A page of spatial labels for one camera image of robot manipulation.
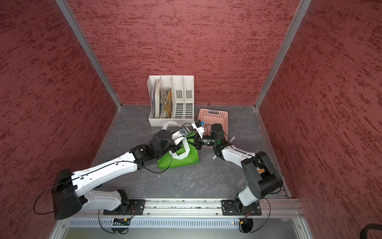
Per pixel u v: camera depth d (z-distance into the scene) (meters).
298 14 0.73
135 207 0.74
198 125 0.72
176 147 0.67
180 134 0.63
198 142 0.73
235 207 0.73
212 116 1.11
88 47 0.86
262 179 0.45
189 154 0.74
